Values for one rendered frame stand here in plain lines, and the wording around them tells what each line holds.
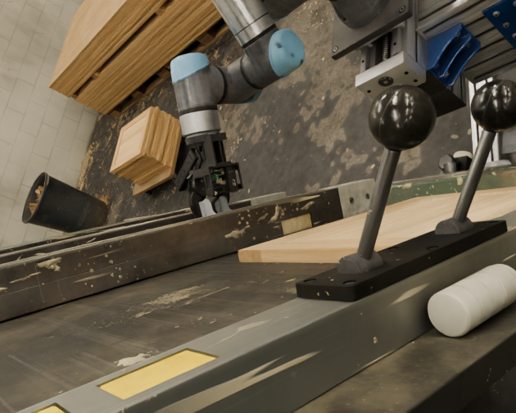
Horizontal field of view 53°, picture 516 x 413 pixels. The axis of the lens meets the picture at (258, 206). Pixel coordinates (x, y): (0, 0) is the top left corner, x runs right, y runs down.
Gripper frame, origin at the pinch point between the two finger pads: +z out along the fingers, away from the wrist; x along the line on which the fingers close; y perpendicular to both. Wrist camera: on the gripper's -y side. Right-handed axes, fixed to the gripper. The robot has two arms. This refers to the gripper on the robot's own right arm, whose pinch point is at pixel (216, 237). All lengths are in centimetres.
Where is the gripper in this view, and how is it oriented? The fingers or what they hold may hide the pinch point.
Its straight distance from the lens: 103.7
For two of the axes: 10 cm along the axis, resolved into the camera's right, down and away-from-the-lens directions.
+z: 1.8, 9.8, 0.6
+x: 7.6, -1.8, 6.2
